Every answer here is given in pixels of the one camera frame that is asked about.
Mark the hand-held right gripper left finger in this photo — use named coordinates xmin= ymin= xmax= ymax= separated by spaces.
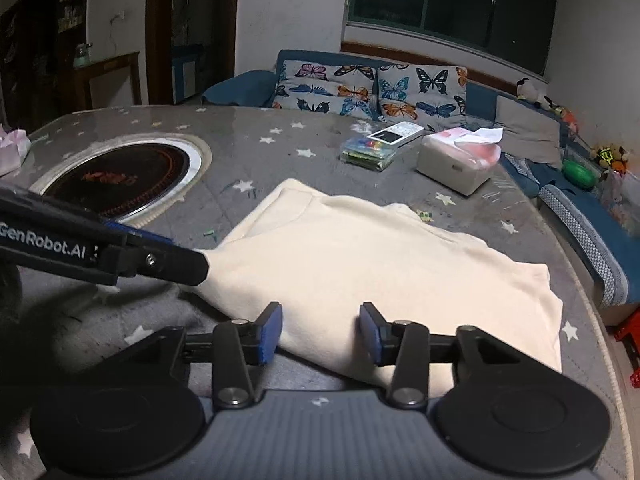
xmin=125 ymin=302 xmax=283 ymax=409

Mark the pink tissue pack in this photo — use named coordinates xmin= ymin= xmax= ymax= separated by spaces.
xmin=0 ymin=126 xmax=32 ymax=177

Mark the green ball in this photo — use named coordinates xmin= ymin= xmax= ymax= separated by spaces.
xmin=562 ymin=159 xmax=599 ymax=191

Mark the round built-in hotplate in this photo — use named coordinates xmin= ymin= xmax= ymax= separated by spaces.
xmin=32 ymin=132 xmax=212 ymax=226

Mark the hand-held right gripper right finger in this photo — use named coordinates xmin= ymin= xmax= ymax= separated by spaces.
xmin=359 ymin=302 xmax=523 ymax=409

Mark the red stool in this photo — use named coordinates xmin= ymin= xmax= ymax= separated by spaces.
xmin=611 ymin=307 xmax=640 ymax=388

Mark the dark window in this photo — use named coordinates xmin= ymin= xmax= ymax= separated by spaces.
xmin=345 ymin=0 xmax=560 ymax=77

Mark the butterfly-print cushion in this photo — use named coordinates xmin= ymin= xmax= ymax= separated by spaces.
xmin=375 ymin=64 xmax=469 ymax=129
xmin=273 ymin=59 xmax=377 ymax=120

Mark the clear plastic box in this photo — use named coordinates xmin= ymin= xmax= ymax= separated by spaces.
xmin=341 ymin=135 xmax=397 ymax=172

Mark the white plush toy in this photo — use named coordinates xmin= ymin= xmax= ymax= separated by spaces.
xmin=516 ymin=77 xmax=552 ymax=111

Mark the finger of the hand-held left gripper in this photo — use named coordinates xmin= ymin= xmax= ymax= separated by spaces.
xmin=120 ymin=243 xmax=211 ymax=286
xmin=100 ymin=220 xmax=177 ymax=248

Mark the brown wooden door frame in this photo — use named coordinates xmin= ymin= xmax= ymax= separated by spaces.
xmin=145 ymin=0 xmax=242 ymax=106

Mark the yellow black plush toy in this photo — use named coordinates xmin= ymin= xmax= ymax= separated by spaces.
xmin=590 ymin=144 xmax=632 ymax=172

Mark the grey cushion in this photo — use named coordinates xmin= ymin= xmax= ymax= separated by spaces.
xmin=494 ymin=95 xmax=567 ymax=170

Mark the white tissue box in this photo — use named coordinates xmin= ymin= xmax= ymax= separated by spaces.
xmin=416 ymin=127 xmax=505 ymax=197

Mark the blue sofa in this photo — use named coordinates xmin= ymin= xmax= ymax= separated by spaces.
xmin=202 ymin=49 xmax=640 ymax=307

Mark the blue pillow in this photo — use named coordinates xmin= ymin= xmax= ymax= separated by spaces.
xmin=202 ymin=70 xmax=277 ymax=109

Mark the white calculator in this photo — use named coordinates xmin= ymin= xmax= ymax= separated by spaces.
xmin=366 ymin=122 xmax=425 ymax=149

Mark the cream sweater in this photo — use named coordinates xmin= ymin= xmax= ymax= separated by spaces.
xmin=197 ymin=178 xmax=565 ymax=398

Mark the blue white cabinet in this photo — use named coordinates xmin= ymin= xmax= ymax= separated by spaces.
xmin=170 ymin=44 xmax=205 ymax=103

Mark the dark wooden shelf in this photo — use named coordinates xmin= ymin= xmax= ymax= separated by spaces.
xmin=0 ymin=0 xmax=92 ymax=133

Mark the wooden desk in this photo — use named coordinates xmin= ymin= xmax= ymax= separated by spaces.
xmin=71 ymin=51 xmax=142 ymax=112

